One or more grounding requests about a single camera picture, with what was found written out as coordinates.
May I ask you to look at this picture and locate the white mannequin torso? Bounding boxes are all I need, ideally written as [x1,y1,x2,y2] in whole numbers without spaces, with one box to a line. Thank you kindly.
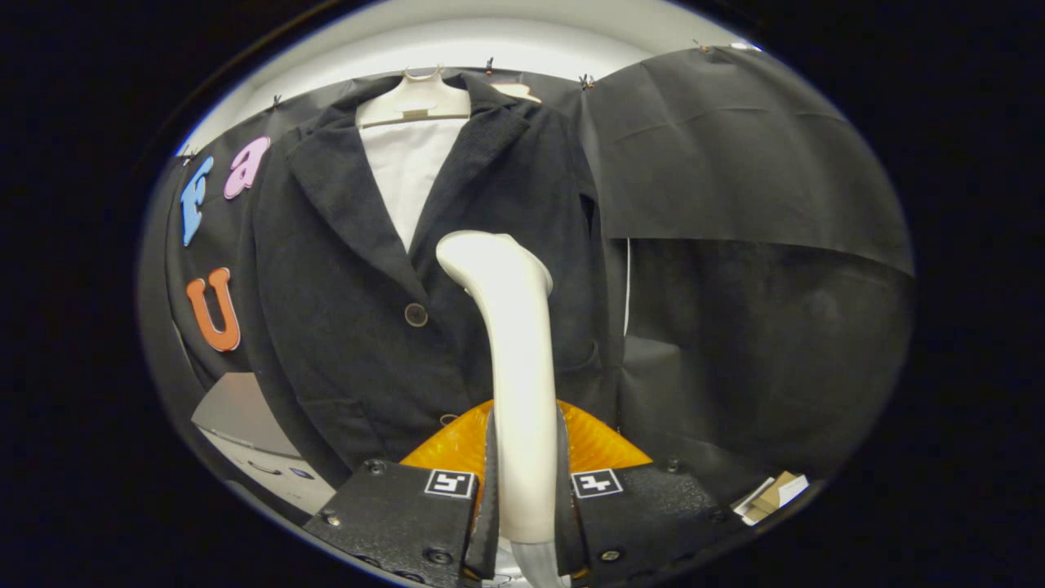
[357,67,473,252]

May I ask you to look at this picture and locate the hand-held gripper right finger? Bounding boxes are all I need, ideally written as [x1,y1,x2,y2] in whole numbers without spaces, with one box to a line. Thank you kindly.
[555,399,740,588]

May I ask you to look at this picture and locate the black backdrop cloth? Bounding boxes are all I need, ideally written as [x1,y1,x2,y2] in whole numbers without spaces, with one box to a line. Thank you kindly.
[139,45,915,523]

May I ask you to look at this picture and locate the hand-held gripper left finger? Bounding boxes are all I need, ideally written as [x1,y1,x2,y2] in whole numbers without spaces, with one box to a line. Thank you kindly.
[306,399,500,588]

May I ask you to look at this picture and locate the black jacket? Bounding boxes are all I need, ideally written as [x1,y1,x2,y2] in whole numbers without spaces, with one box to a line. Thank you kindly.
[241,72,621,487]

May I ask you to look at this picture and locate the small cardboard box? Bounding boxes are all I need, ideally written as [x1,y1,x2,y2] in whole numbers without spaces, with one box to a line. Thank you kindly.
[747,471,809,523]

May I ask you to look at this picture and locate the white garment steamer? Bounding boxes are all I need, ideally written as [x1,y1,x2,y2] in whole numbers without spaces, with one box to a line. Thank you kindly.
[435,230,572,588]

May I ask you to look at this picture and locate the grey cabinet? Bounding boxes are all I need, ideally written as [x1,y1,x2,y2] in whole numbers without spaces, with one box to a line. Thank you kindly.
[192,372,337,515]

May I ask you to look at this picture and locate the white paper sheets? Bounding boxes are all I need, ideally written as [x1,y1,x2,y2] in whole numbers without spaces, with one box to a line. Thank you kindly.
[732,478,772,517]

